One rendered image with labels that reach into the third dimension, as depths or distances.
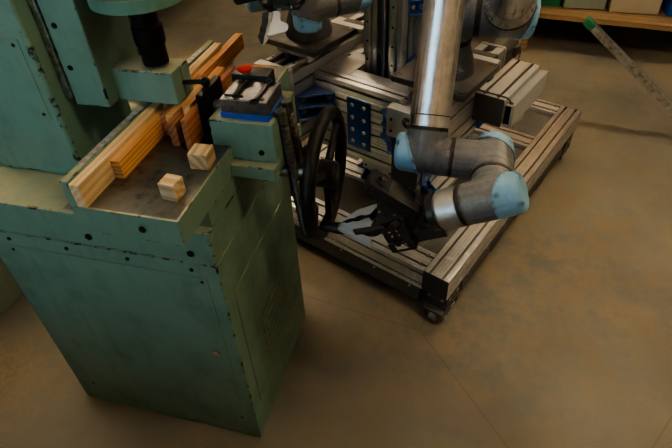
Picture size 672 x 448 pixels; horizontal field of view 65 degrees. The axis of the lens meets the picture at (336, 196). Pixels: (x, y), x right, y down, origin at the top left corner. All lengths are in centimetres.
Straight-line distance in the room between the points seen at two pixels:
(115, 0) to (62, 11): 13
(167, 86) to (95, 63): 14
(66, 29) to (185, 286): 55
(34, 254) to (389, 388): 105
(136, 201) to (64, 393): 106
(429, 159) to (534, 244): 128
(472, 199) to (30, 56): 85
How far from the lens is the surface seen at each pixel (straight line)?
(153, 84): 113
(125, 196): 102
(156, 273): 120
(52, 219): 125
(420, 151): 99
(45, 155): 131
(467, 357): 182
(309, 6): 139
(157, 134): 114
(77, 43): 114
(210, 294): 118
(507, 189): 91
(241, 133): 105
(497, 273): 207
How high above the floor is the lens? 149
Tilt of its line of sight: 39 degrees down
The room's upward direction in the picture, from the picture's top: 3 degrees counter-clockwise
